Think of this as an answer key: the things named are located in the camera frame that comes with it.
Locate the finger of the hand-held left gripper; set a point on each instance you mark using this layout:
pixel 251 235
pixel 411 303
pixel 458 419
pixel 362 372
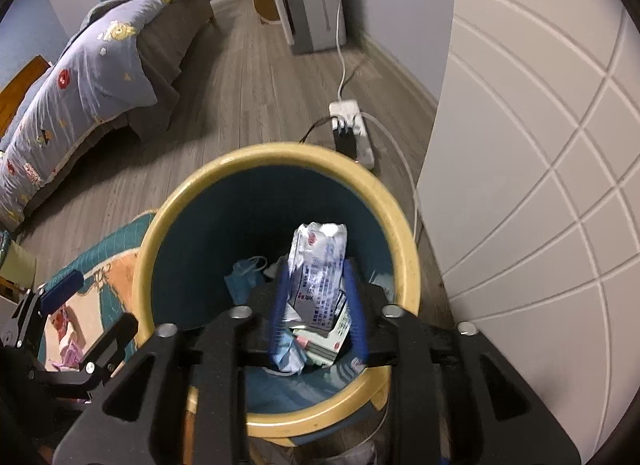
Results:
pixel 62 291
pixel 112 350

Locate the white panelled wardrobe door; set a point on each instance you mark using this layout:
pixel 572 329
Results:
pixel 525 145

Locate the pale yellow box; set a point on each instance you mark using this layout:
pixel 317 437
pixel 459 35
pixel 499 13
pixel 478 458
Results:
pixel 17 265

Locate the black plug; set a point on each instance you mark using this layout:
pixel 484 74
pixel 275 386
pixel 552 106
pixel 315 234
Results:
pixel 346 137

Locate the white power strip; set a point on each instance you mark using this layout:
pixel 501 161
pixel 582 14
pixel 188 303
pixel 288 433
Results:
pixel 364 145

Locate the blue printed blanket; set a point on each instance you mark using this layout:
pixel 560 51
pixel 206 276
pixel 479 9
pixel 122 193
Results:
pixel 85 75

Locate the white medicine box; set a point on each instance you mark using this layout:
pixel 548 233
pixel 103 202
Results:
pixel 325 345

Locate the white printed wipes packet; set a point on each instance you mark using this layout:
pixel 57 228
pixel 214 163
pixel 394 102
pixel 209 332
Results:
pixel 320 265

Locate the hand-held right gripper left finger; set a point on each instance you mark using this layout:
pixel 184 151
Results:
pixel 277 310

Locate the red white snack packet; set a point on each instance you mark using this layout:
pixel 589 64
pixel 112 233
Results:
pixel 67 350

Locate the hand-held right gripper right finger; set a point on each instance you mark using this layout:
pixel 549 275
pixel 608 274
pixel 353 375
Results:
pixel 356 310

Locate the blue bin with yellow rim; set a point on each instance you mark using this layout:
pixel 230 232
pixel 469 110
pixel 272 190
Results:
pixel 215 225

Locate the brown bed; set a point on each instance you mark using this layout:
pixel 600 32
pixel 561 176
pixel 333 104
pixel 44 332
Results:
pixel 170 45

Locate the blue face mask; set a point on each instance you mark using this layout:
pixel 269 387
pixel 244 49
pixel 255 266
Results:
pixel 245 280

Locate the patterned teal orange rug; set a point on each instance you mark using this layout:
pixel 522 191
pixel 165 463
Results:
pixel 112 270

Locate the wooden headboard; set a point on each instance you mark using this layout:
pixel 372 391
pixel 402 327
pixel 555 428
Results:
pixel 20 95

